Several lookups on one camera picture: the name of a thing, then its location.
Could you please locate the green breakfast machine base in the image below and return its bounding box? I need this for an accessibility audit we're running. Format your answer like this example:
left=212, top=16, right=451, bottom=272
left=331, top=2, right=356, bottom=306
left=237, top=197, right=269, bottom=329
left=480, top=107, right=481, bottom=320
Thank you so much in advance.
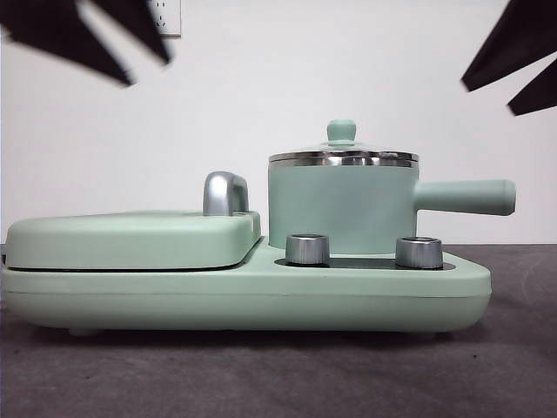
left=0, top=254, right=493, bottom=339

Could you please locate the silver griddle cover handle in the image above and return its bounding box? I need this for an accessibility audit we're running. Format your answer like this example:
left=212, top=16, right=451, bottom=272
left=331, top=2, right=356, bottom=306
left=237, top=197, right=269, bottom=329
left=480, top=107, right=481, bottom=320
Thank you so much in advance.
left=202, top=171, right=251, bottom=218

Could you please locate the green pot with handle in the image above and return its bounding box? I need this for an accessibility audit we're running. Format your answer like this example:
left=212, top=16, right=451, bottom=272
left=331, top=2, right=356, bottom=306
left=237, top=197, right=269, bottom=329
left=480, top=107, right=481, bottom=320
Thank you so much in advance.
left=266, top=159, right=517, bottom=257

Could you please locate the white wall socket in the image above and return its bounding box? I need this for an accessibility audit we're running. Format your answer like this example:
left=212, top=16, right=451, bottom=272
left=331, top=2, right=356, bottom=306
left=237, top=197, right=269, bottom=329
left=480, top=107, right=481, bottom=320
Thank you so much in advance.
left=150, top=0, right=182, bottom=38

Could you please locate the glass pot lid green knob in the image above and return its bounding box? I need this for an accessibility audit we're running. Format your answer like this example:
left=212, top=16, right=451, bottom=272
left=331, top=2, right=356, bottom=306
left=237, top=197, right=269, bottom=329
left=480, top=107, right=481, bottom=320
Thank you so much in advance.
left=267, top=119, right=419, bottom=169

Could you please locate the black control panel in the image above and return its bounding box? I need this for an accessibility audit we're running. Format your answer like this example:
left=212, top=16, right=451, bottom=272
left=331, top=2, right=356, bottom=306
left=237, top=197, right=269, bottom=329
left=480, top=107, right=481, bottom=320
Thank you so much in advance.
left=274, top=255, right=445, bottom=269

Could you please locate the silver control knob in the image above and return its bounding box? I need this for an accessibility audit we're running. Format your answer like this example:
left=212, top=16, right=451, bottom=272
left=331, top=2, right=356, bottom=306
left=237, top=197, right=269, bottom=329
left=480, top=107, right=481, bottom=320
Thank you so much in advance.
left=394, top=236, right=444, bottom=268
left=285, top=233, right=331, bottom=266

